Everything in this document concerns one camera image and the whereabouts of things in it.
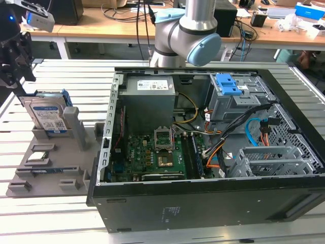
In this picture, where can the grey parts rack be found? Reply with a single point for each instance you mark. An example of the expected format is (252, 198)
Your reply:
(63, 155)

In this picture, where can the silver CPU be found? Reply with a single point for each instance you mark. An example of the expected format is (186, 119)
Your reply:
(36, 157)

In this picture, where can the wooden desk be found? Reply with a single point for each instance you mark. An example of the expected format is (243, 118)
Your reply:
(101, 28)

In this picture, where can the green motherboard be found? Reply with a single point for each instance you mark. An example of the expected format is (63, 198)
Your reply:
(137, 157)

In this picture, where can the grey power supply unit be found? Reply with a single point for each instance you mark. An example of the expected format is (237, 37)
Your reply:
(147, 109)

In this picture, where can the black graphics card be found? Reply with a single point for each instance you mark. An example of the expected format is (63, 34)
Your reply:
(162, 177)

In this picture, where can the black PC case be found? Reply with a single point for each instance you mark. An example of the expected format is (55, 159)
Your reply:
(203, 208)

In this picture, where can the blue cardboard box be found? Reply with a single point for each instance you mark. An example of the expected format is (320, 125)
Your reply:
(308, 11)

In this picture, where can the blue plastic drive latch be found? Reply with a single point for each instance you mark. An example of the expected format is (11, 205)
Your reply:
(227, 85)

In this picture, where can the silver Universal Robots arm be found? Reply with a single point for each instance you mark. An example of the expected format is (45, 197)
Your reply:
(172, 33)

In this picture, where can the grey metal drive cage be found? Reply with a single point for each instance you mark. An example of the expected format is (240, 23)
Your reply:
(228, 106)

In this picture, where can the large black box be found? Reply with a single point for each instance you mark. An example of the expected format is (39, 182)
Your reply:
(68, 11)

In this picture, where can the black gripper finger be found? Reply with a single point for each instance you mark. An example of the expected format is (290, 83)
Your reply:
(6, 75)
(26, 56)

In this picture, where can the CPU socket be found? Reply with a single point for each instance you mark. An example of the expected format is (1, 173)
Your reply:
(165, 161)

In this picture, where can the small black box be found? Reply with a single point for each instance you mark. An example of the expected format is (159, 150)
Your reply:
(258, 20)

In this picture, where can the RAM stick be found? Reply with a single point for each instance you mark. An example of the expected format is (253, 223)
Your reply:
(50, 170)
(196, 155)

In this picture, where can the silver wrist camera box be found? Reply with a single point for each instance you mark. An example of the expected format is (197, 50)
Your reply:
(40, 21)

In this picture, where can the grey metal disk bay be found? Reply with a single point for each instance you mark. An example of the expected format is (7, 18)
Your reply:
(266, 152)

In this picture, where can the hard disk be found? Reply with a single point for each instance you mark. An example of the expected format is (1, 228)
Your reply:
(45, 111)

